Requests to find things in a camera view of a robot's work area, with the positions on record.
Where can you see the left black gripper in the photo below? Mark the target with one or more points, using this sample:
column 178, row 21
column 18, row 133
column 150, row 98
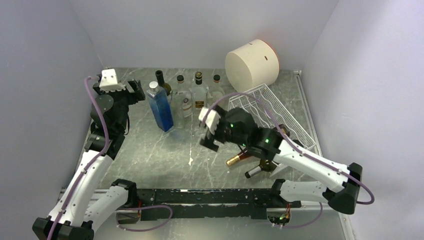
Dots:
column 138, row 95

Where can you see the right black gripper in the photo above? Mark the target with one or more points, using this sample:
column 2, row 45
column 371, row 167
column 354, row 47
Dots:
column 208, row 141

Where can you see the blue plastic tray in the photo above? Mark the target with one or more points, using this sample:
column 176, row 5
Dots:
column 159, row 104

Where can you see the green wine bottle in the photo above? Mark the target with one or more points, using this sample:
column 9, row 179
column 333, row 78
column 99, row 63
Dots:
column 161, row 81

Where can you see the clear flask bottle black cap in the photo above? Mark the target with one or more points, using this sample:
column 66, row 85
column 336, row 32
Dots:
column 215, row 91

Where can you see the dark bottle black cap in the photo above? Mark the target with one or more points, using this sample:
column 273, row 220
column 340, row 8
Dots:
column 199, row 91

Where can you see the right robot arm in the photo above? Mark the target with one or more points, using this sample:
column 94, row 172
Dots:
column 335, row 184

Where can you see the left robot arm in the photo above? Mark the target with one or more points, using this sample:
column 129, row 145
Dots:
column 74, row 217

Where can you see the red wine bottle gold cap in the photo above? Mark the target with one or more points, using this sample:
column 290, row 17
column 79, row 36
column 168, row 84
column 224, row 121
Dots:
column 237, row 158

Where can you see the cream cylindrical container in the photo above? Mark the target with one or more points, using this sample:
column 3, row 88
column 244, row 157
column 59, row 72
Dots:
column 251, row 65

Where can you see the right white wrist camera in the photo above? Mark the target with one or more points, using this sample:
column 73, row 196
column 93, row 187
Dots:
column 210, row 121

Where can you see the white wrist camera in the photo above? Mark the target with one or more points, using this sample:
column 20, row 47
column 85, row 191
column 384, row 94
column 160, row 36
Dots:
column 210, row 121
column 109, row 81

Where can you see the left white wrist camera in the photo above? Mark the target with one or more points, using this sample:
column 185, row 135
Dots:
column 109, row 81

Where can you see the white wire wine rack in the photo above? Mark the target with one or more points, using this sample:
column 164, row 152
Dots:
column 262, row 102

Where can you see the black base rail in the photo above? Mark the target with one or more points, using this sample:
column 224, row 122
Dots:
column 203, row 203

